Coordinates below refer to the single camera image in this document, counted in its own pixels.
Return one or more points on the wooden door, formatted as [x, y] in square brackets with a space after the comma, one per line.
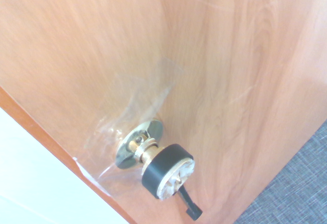
[178, 42]

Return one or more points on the clear tape on door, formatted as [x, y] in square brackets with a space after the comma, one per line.
[143, 93]

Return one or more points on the black taped door knob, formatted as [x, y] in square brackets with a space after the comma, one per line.
[166, 165]

